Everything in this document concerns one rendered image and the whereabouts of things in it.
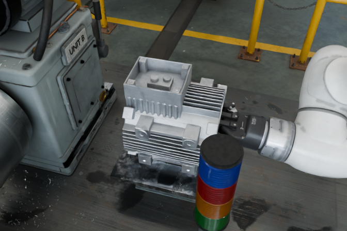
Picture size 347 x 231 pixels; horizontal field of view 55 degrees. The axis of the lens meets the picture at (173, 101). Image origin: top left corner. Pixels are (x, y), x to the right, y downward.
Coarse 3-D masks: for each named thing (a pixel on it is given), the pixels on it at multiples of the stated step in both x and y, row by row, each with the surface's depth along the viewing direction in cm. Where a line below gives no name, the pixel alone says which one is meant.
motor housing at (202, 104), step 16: (192, 96) 70; (208, 96) 70; (224, 96) 72; (144, 112) 70; (192, 112) 69; (208, 112) 68; (128, 128) 70; (160, 128) 69; (176, 128) 69; (128, 144) 73; (144, 144) 71; (160, 144) 70; (176, 144) 70; (160, 160) 75; (176, 160) 73; (192, 160) 71
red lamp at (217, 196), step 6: (198, 174) 49; (198, 180) 50; (198, 186) 50; (204, 186) 48; (210, 186) 47; (234, 186) 49; (198, 192) 51; (204, 192) 49; (210, 192) 48; (216, 192) 48; (222, 192) 48; (228, 192) 48; (234, 192) 51; (204, 198) 50; (210, 198) 49; (216, 198) 49; (222, 198) 49; (228, 198) 50; (216, 204) 50
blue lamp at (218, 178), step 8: (200, 160) 46; (200, 168) 47; (208, 168) 45; (216, 168) 44; (232, 168) 44; (240, 168) 46; (200, 176) 48; (208, 176) 46; (216, 176) 45; (224, 176) 45; (232, 176) 46; (208, 184) 47; (216, 184) 46; (224, 184) 46; (232, 184) 47
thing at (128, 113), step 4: (224, 88) 74; (124, 108) 69; (128, 108) 69; (132, 108) 69; (124, 112) 69; (128, 112) 69; (132, 112) 69; (124, 116) 69; (128, 116) 69; (132, 116) 69; (208, 124) 66; (212, 124) 66; (216, 124) 66; (208, 128) 66; (212, 128) 66; (216, 128) 66; (208, 132) 66; (212, 132) 66; (216, 132) 66; (128, 152) 78; (132, 152) 78
